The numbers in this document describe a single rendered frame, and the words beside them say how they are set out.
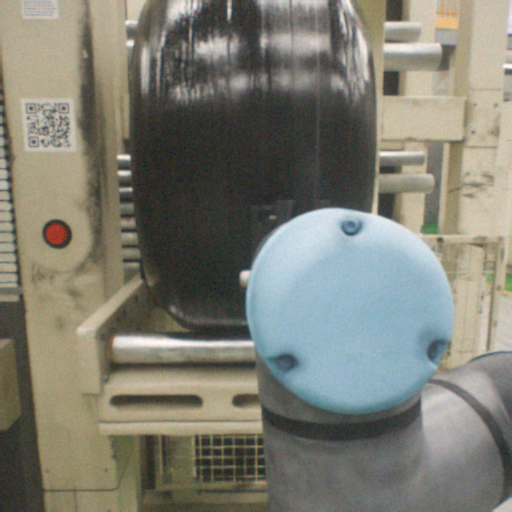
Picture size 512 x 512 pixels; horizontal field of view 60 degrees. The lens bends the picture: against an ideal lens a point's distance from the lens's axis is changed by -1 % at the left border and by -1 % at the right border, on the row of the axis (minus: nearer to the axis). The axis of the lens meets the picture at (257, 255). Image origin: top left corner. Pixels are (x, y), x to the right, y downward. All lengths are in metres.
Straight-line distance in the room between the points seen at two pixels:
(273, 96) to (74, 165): 0.35
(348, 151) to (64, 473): 0.69
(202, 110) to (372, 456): 0.38
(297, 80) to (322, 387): 0.39
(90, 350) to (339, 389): 0.51
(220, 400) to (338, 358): 0.50
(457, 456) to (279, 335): 0.12
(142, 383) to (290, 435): 0.48
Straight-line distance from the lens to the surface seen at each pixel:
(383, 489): 0.21
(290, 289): 0.15
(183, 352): 0.66
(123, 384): 0.67
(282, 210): 0.31
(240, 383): 0.65
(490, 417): 0.28
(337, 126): 0.50
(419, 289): 0.16
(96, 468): 0.87
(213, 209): 0.49
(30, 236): 0.76
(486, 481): 0.27
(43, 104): 0.74
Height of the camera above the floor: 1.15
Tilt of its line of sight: 10 degrees down
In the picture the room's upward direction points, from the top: straight up
